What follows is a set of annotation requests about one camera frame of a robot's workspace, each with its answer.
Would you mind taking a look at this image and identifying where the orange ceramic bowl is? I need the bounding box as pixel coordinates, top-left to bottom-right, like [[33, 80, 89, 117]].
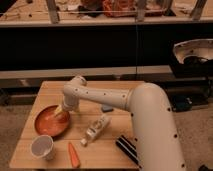
[[34, 105, 70, 137]]

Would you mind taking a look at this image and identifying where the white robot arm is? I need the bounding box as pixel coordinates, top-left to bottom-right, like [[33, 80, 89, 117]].
[[54, 76, 187, 171]]

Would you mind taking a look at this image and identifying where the black stand under bowl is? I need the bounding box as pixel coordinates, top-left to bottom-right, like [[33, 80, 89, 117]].
[[169, 55, 213, 78]]

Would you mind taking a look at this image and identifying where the silver metal bowl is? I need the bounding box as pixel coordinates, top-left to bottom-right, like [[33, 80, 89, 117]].
[[173, 38, 213, 64]]

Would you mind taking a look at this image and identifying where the white paper cup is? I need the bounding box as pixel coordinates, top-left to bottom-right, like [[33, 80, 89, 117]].
[[30, 135, 55, 161]]

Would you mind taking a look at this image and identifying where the clear plastic bottle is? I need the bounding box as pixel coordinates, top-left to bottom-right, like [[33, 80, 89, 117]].
[[80, 114, 111, 147]]

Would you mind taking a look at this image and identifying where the wooden table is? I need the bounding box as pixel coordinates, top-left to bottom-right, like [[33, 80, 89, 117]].
[[9, 81, 138, 171]]

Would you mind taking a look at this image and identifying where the small grey block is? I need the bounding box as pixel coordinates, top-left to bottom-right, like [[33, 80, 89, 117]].
[[101, 104, 114, 113]]

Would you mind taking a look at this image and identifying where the orange carrot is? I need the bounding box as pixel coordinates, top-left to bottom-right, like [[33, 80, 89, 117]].
[[68, 142, 80, 168]]

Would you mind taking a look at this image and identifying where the black rectangular box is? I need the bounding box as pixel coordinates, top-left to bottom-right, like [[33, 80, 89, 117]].
[[115, 135, 139, 165]]

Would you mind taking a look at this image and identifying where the orange object on shelf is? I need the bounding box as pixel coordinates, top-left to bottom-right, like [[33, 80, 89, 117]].
[[102, 0, 136, 17]]

